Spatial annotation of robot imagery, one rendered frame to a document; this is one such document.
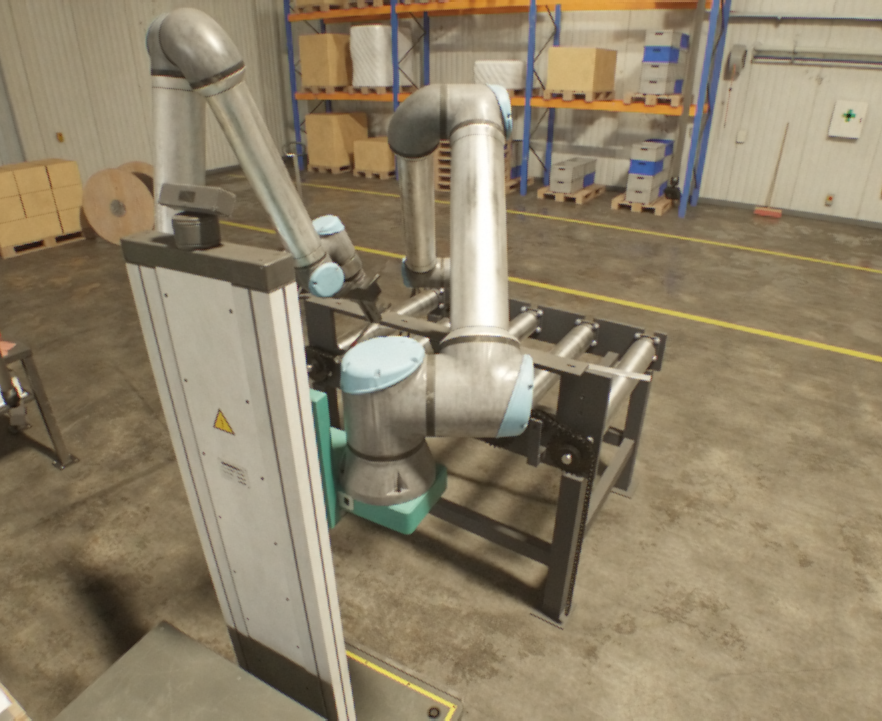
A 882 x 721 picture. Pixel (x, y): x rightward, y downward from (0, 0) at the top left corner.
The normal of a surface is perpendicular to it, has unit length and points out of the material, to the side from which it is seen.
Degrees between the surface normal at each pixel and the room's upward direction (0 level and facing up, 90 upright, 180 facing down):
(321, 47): 90
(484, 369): 48
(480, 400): 62
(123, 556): 0
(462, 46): 90
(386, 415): 90
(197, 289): 90
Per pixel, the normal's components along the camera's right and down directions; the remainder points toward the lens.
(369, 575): 0.00, -0.88
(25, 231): 0.79, 0.29
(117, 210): -0.07, 0.47
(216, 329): -0.47, 0.41
